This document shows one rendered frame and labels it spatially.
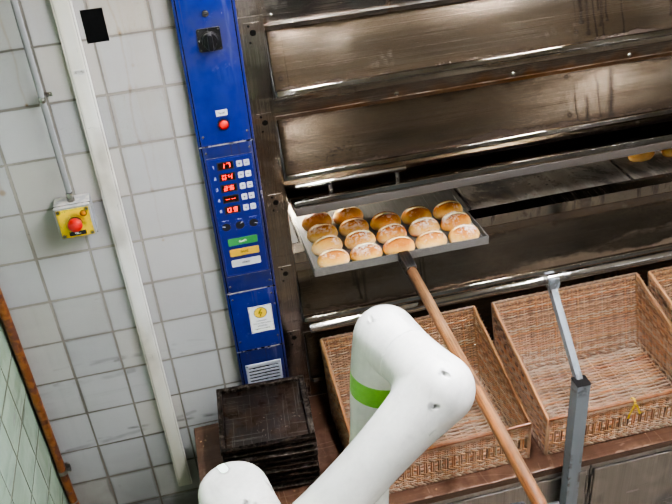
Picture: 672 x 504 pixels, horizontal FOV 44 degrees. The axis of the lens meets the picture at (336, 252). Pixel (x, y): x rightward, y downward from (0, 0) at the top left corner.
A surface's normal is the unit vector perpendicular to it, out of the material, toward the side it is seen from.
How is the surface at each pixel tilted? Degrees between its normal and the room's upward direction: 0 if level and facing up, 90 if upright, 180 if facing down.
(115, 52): 90
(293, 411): 0
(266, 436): 0
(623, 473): 90
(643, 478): 92
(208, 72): 90
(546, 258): 70
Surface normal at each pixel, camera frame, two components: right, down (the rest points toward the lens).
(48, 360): 0.22, 0.51
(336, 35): 0.16, 0.18
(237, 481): -0.03, -0.85
